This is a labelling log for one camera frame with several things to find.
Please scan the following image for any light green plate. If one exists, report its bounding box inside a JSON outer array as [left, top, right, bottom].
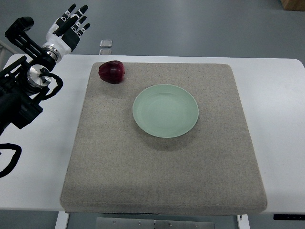
[[132, 84, 199, 138]]

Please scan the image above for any beige fabric mat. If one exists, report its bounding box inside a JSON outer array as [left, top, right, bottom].
[[60, 62, 267, 216]]

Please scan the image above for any cardboard box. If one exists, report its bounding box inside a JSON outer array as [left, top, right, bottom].
[[280, 0, 305, 11]]

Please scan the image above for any red apple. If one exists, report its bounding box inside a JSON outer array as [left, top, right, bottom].
[[98, 60, 125, 84]]

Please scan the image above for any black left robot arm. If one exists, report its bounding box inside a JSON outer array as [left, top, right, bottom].
[[0, 17, 63, 132]]

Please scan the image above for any black table control panel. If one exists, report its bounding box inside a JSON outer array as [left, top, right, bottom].
[[273, 214, 305, 221]]

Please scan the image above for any black sleeved cable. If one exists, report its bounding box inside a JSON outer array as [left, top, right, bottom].
[[0, 143, 22, 178]]

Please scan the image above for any lower metal floor plate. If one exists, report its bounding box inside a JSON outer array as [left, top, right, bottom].
[[99, 49, 112, 55]]

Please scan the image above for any metal base plate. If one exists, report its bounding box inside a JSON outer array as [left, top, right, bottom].
[[95, 217, 215, 229]]

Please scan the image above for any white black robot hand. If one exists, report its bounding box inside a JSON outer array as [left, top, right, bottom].
[[42, 4, 90, 58]]

